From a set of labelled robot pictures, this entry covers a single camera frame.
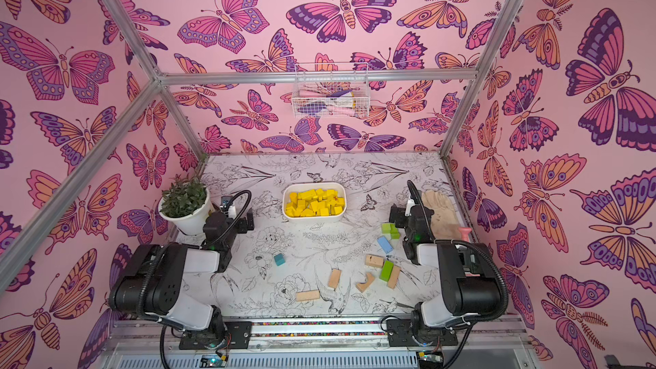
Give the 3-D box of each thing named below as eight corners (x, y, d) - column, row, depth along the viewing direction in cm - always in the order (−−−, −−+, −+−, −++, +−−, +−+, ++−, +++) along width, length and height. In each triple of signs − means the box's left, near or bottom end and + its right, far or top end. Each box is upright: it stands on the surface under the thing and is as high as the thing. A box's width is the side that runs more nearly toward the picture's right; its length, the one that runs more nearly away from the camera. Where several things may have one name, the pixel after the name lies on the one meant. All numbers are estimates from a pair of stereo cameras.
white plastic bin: (281, 223, 100) (278, 215, 95) (286, 191, 110) (284, 183, 105) (346, 223, 100) (347, 215, 95) (345, 191, 110) (345, 182, 105)
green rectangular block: (377, 278, 86) (378, 276, 85) (383, 260, 90) (383, 258, 88) (388, 283, 85) (389, 281, 84) (393, 265, 89) (394, 263, 87)
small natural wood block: (364, 265, 89) (364, 261, 87) (365, 256, 91) (365, 253, 89) (383, 268, 88) (384, 265, 86) (383, 259, 90) (385, 256, 88)
